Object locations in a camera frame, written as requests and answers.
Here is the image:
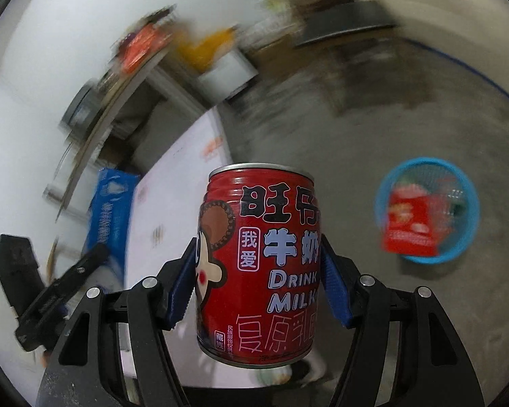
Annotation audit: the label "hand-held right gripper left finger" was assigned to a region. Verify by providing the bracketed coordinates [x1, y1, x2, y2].
[36, 237, 198, 407]

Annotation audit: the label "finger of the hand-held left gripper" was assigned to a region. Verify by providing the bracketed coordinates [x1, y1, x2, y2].
[46, 244, 111, 302]

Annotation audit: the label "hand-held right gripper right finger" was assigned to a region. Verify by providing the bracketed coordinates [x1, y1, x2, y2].
[320, 241, 484, 407]

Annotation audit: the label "red milk can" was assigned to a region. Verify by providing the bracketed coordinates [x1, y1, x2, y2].
[195, 162, 323, 369]

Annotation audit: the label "red snack packet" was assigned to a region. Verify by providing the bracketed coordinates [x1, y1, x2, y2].
[382, 187, 454, 257]

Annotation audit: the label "blue plastic wastebasket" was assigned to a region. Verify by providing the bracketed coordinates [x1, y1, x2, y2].
[374, 158, 480, 264]

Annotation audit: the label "blue tissue packet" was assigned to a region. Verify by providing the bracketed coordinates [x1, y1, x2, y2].
[86, 167, 140, 280]

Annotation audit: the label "pink printed tablecloth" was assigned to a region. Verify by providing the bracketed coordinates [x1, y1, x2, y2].
[106, 106, 236, 384]

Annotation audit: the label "grey rice cooker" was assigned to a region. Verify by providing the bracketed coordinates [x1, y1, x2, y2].
[61, 85, 107, 130]

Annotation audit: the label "white side table wooden top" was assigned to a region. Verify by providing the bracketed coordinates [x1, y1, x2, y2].
[42, 46, 213, 221]

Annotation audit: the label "white box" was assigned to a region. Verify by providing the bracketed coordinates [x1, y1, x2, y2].
[197, 49, 257, 102]

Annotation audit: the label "red plastic bag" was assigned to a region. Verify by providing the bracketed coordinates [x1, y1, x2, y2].
[116, 25, 174, 73]

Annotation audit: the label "wooden chair grey seat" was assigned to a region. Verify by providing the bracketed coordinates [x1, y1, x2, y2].
[295, 0, 408, 115]

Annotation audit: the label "clear plastic bags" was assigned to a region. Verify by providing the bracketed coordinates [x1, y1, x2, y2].
[244, 0, 306, 49]

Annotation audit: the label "white board blue edge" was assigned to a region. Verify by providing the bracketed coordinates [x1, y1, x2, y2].
[335, 0, 509, 113]

